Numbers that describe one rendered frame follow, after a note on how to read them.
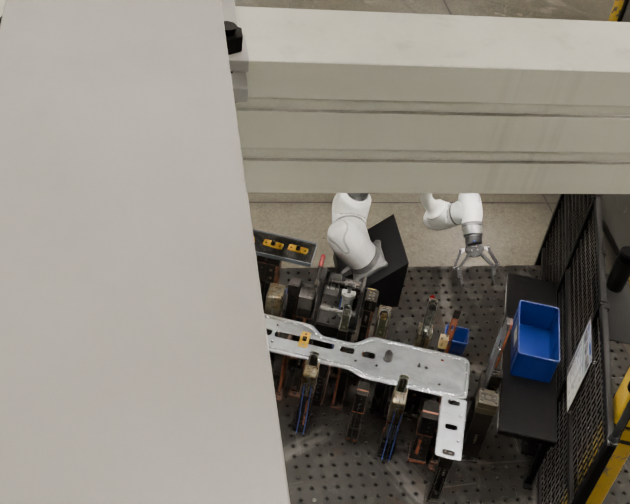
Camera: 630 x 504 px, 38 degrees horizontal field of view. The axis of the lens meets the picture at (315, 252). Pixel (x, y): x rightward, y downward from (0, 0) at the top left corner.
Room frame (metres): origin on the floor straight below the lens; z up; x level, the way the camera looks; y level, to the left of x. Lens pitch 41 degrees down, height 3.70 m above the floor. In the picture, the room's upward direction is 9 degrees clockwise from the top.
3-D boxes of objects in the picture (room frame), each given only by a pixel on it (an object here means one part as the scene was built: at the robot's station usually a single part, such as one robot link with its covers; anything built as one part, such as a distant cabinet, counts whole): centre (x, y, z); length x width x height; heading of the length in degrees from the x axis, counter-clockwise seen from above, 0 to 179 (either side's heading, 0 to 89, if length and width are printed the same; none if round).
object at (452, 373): (2.53, 0.01, 1.00); 1.38 x 0.22 x 0.02; 84
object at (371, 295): (2.73, -0.26, 0.91); 0.07 x 0.05 x 0.42; 174
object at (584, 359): (2.34, -1.02, 1.30); 0.23 x 0.02 x 0.31; 174
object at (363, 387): (2.34, -0.27, 0.84); 0.11 x 0.08 x 0.29; 174
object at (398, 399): (2.29, -0.40, 0.87); 0.12 x 0.09 x 0.35; 174
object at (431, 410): (2.30, -0.53, 0.84); 0.11 x 0.10 x 0.28; 174
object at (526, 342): (2.64, -0.93, 1.10); 0.30 x 0.17 x 0.13; 175
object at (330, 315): (2.73, -0.13, 0.94); 0.18 x 0.13 x 0.49; 84
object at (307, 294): (2.74, 0.00, 0.89); 0.13 x 0.11 x 0.38; 174
